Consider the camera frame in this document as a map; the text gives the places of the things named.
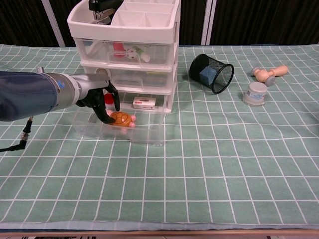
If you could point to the pink red toy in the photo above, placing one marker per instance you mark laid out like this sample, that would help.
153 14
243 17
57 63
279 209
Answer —
118 49

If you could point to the clear bottom drawer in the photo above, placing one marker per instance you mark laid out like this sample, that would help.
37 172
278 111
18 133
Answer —
147 129

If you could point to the white drawer organizer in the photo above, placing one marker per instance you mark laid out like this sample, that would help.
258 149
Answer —
119 31

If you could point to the white partition frame post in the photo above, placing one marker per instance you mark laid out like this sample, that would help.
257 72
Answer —
53 22
208 22

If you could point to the clear drawer with toys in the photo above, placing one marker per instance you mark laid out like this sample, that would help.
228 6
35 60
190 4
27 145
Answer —
159 56

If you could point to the blue cube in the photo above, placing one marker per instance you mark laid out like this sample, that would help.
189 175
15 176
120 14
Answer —
207 75

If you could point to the red round cap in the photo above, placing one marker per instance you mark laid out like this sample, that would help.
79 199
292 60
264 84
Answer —
109 99

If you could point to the black mesh pen holder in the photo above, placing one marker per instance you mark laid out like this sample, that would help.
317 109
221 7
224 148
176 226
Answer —
221 79

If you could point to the black stapler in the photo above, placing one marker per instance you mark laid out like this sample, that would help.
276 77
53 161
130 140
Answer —
102 10

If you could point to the green checked tablecloth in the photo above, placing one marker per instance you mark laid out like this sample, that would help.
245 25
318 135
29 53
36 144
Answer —
174 174

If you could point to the white red card box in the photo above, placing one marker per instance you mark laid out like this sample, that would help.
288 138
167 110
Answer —
144 102

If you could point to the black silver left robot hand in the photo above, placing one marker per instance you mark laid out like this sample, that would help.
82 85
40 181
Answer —
96 81

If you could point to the blue grey left robot arm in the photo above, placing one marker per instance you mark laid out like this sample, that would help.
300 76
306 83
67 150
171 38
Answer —
30 94

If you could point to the orange turtle toy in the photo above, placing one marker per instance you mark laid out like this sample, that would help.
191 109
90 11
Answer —
122 119

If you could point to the white green toy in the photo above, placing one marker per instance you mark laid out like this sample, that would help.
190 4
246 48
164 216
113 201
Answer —
135 53

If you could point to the wooden toy hammer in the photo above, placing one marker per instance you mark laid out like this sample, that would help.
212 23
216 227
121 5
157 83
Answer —
265 76

